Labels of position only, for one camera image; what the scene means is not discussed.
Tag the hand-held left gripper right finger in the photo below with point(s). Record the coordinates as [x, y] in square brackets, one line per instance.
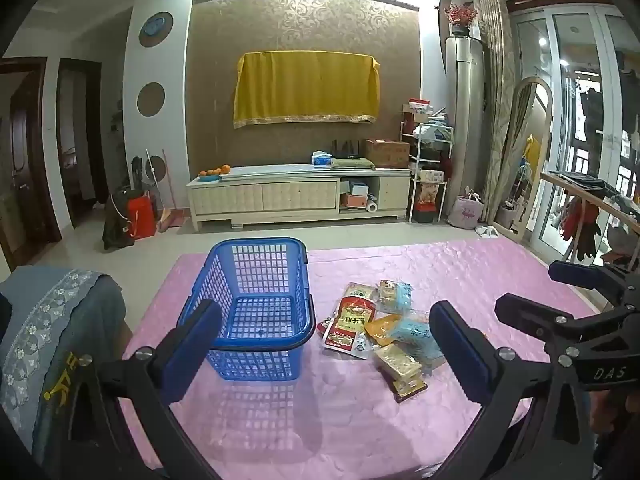
[460, 355]

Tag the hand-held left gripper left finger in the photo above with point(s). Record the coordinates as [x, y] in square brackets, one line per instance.
[192, 347]

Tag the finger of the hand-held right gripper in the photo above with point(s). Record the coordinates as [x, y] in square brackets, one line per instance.
[525, 310]
[575, 272]

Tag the light blue roll packet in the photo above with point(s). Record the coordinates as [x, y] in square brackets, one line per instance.
[415, 335]

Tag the dark purple snack packet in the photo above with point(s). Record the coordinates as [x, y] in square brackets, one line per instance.
[411, 389]

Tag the gold foil snack packet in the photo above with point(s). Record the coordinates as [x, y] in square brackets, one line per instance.
[397, 364]

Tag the blue plastic basket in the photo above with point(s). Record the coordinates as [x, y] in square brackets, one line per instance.
[250, 300]

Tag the yellow orange snack packet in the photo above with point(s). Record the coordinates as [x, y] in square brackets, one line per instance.
[381, 331]

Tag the large red snack packet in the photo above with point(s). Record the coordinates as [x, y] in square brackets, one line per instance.
[345, 325]

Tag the dark hanging clothes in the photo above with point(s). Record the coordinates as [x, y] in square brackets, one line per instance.
[582, 230]

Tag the pair of white slippers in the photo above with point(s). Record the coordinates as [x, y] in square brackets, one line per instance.
[486, 231]

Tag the pink bag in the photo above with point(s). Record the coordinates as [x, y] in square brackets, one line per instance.
[465, 212]

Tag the arched floor mirror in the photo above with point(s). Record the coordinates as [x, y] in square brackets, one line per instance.
[520, 160]

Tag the broom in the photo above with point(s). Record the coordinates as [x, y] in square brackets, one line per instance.
[170, 217]

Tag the pink tablecloth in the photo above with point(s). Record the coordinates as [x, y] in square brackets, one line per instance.
[350, 435]

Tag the red paper bag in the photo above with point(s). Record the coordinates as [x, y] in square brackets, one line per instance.
[141, 217]

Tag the black bag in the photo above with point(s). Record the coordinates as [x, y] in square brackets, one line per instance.
[116, 225]

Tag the red gift box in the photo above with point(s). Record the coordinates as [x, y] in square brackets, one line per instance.
[431, 200]

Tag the grey-blue embroidered chair cover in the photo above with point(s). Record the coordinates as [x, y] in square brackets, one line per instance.
[35, 320]

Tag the tissue pack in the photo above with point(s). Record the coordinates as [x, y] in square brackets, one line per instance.
[431, 176]

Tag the dark red hanging bag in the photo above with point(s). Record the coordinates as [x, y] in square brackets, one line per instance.
[446, 166]

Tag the white paper roll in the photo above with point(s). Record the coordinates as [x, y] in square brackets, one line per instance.
[372, 206]

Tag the cream low cabinet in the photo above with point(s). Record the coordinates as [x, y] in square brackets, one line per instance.
[280, 195]

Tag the patterned beige curtain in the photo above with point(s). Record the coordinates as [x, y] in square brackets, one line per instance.
[495, 110]

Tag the white mop pole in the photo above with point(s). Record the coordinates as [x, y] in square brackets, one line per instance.
[151, 170]

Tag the orange flat box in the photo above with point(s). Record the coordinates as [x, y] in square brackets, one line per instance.
[355, 201]

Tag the glass sliding door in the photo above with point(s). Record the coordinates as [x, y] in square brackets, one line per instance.
[565, 85]

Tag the white metal rack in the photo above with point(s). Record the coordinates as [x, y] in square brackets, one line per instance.
[411, 160]

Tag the standing air conditioner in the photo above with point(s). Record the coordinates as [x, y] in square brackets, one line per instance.
[465, 110]

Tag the brown cardboard box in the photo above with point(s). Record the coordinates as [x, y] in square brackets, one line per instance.
[387, 154]

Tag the green folded cushion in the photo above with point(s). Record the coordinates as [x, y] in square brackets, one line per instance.
[352, 163]

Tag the blue tissue box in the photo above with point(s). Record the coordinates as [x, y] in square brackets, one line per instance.
[321, 159]

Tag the red white box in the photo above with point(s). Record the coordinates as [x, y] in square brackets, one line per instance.
[416, 106]

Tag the black router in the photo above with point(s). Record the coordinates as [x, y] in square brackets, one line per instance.
[346, 150]

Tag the dark wooden door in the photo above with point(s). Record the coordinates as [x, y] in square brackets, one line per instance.
[22, 160]

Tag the red flower vase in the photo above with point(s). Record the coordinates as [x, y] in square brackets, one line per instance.
[460, 15]

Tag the yellow fringed cloth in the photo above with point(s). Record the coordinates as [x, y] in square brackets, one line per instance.
[305, 87]

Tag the wooden rail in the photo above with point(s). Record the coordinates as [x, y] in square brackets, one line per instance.
[590, 195]

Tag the round brown wall disc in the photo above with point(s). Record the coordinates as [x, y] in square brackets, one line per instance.
[165, 22]
[151, 98]
[157, 167]

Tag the blue wall plate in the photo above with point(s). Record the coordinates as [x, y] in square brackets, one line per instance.
[155, 26]

